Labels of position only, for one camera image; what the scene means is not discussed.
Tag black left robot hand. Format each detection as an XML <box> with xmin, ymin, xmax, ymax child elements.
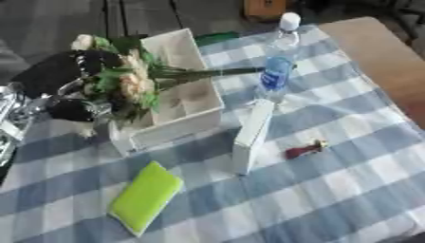
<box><xmin>9</xmin><ymin>49</ymin><xmax>125</xmax><ymax>123</ymax></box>

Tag artificial flower bouquet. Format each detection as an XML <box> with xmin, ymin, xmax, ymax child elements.
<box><xmin>69</xmin><ymin>33</ymin><xmax>266</xmax><ymax>122</ymax></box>

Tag white open box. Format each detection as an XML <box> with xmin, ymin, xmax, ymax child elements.
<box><xmin>107</xmin><ymin>28</ymin><xmax>226</xmax><ymax>158</ymax></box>

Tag green object behind box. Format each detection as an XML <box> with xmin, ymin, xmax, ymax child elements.
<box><xmin>194</xmin><ymin>30</ymin><xmax>243</xmax><ymax>47</ymax></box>

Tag brown cardboard box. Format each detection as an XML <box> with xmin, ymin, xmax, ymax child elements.
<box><xmin>240</xmin><ymin>0</ymin><xmax>289</xmax><ymax>21</ymax></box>

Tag black tripod legs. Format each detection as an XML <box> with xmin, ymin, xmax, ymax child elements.
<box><xmin>100</xmin><ymin>0</ymin><xmax>186</xmax><ymax>38</ymax></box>

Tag lime green flat pouch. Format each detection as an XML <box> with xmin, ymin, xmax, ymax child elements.
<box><xmin>106</xmin><ymin>160</ymin><xmax>185</xmax><ymax>237</ymax></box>

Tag white rectangular carton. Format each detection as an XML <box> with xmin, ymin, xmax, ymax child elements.
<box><xmin>231</xmin><ymin>98</ymin><xmax>278</xmax><ymax>176</ymax></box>

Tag clear plastic water bottle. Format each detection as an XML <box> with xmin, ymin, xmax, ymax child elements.
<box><xmin>253</xmin><ymin>12</ymin><xmax>305</xmax><ymax>103</ymax></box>

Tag small red bottle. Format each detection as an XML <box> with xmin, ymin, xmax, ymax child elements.
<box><xmin>284</xmin><ymin>140</ymin><xmax>329</xmax><ymax>160</ymax></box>

